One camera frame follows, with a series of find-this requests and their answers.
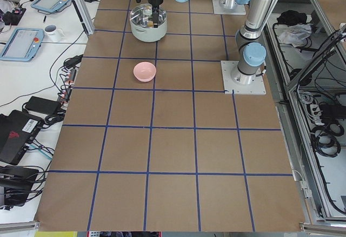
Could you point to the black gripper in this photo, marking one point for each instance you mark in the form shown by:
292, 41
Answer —
155, 0

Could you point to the pale green cooking pot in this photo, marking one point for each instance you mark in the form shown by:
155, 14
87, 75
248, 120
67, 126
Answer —
142, 24

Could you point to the pink bowl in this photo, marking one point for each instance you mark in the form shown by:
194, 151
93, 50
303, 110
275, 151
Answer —
144, 71

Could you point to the blue teach pendant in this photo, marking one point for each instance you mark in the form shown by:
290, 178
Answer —
50, 6
22, 45

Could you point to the white mug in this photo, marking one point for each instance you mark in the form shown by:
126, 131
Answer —
54, 33

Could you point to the brown paper table mat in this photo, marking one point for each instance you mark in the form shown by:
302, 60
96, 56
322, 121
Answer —
172, 154

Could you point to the black power adapter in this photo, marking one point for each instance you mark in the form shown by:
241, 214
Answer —
42, 105

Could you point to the black laptop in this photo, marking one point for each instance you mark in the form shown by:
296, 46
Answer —
17, 130

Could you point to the aluminium frame post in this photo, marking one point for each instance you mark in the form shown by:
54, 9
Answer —
84, 16

